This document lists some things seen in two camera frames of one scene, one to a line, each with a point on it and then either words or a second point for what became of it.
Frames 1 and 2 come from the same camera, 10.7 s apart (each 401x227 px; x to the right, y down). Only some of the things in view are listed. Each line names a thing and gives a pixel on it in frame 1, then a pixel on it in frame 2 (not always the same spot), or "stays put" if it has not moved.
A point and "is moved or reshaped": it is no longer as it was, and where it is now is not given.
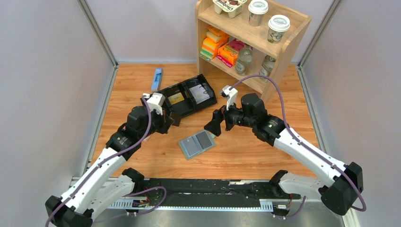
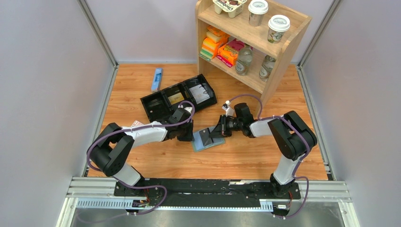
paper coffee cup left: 257,9 stays put
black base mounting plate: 207,189 stays put
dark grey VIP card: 177,117 is moved or reshaped
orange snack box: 228,53 stays put
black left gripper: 166,121 → 189,137
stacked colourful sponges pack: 215,39 stays put
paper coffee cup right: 277,26 stays put
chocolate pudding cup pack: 232,7 stays put
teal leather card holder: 196,144 is moved or reshaped
